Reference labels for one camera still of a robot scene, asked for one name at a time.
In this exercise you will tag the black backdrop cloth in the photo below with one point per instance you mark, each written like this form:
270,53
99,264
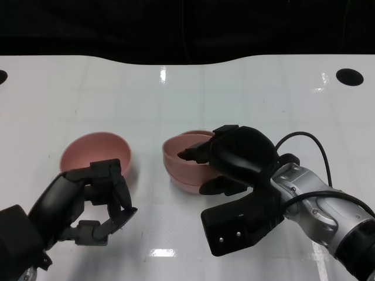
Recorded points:
88,26

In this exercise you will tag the pink plastic bowl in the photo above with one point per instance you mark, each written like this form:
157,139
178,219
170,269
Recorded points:
184,188
181,169
96,149

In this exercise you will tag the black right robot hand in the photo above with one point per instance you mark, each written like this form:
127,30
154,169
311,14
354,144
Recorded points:
243,155

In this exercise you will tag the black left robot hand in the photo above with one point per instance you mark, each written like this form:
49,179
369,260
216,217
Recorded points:
58,199

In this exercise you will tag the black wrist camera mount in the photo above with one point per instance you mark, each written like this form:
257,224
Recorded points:
234,228
17,234

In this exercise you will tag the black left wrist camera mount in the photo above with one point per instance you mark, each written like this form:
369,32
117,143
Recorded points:
17,234

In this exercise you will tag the black table grommet hole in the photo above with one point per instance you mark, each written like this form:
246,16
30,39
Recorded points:
2,77
349,77

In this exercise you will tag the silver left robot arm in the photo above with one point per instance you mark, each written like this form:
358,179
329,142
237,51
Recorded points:
29,275

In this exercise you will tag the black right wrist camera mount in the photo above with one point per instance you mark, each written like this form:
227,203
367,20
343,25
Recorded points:
234,228

